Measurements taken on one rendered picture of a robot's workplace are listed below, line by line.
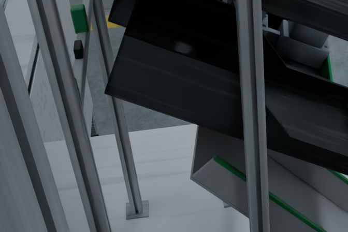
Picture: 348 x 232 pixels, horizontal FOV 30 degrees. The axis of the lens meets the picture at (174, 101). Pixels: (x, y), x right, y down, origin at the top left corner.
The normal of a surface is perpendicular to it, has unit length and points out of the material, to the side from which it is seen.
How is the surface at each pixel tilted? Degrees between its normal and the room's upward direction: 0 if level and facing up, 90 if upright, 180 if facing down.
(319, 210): 45
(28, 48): 0
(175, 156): 0
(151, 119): 0
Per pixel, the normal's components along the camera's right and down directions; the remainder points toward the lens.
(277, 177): 0.62, -0.59
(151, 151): -0.11, -0.80
